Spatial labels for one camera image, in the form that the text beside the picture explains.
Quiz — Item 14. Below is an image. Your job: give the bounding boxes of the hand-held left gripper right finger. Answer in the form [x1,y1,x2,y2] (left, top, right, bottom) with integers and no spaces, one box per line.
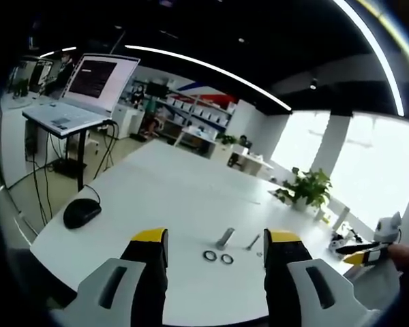
[262,228,376,327]

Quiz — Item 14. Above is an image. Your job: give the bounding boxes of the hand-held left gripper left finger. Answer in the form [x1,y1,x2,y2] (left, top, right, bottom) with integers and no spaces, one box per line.
[59,227,169,327]

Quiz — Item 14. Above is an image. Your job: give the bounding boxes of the thin threaded metal stud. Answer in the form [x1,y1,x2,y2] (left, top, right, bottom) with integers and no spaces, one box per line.
[243,234,262,251]

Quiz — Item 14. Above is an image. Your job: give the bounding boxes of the thick threaded metal stud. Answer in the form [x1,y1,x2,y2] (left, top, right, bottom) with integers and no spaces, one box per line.
[214,227,237,251]

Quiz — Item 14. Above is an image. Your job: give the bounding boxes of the person's right hand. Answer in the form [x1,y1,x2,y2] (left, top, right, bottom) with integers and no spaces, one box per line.
[387,243,409,273]

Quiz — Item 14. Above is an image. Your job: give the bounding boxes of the small white black toy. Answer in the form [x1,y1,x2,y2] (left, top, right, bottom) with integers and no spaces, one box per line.
[329,234,349,253]

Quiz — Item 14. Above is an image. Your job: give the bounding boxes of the white cat-shaped toy robot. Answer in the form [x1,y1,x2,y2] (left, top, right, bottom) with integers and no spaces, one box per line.
[374,211,404,243]

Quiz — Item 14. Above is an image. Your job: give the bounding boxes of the green potted plant white pot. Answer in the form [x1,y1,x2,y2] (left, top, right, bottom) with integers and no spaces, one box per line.
[275,167,333,211]

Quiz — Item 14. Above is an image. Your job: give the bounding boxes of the black computer mouse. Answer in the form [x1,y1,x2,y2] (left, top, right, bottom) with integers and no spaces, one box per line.
[63,198,102,230]

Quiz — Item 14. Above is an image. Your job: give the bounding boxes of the white standing desk black legs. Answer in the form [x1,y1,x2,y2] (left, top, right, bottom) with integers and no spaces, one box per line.
[22,114,114,191]

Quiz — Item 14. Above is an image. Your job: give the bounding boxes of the small green plant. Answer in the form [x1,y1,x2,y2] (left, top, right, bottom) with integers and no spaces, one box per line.
[217,133,240,146]

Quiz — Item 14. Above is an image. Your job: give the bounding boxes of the white low cabinet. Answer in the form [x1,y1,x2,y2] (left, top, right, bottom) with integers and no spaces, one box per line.
[112,102,146,140]

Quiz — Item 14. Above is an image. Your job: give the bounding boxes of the curved ceiling light strip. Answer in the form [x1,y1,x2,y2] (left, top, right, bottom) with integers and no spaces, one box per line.
[332,0,406,116]

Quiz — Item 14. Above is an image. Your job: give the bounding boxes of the silver open laptop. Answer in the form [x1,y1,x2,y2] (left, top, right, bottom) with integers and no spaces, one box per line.
[22,53,141,137]

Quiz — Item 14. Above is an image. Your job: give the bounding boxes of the shelf with white boxes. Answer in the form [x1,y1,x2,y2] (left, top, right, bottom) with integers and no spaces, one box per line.
[155,90,235,137]

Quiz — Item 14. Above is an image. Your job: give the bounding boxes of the long ceiling light strip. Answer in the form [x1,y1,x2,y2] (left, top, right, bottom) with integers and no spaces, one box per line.
[124,44,293,112]

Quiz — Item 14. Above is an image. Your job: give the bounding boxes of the black mouse cable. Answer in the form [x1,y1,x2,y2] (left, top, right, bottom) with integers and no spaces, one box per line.
[85,185,102,205]

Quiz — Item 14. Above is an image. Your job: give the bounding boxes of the black laptop cables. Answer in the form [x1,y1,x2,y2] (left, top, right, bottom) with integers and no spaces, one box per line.
[6,121,120,225]

